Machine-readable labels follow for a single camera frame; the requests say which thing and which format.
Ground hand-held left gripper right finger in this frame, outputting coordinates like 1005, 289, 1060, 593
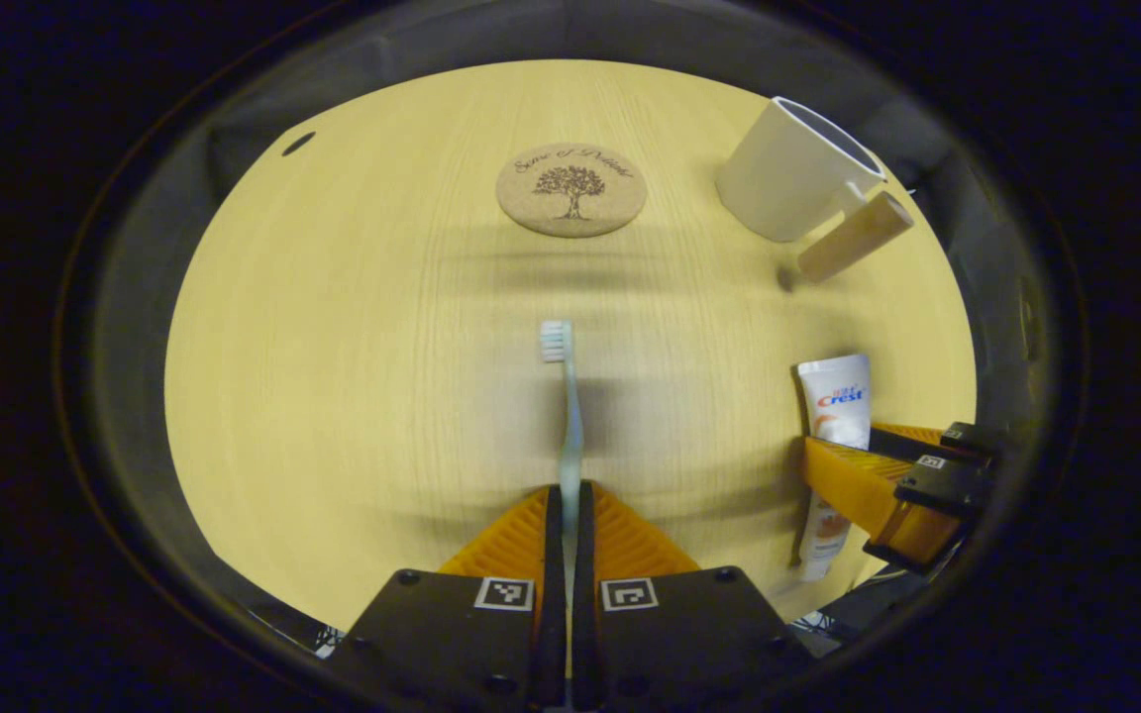
570, 480, 816, 713

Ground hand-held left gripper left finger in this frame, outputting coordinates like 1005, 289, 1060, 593
331, 483, 568, 713

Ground white toothpaste tube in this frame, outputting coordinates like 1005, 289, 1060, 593
793, 354, 873, 583

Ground pale green toothbrush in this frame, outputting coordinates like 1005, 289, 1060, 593
540, 319, 587, 595

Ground white cup with wooden handle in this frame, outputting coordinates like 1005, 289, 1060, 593
715, 96, 915, 288

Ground round cork coaster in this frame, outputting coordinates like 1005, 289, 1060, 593
495, 143, 649, 239

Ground light wooden desktop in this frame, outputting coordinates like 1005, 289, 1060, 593
164, 59, 978, 635

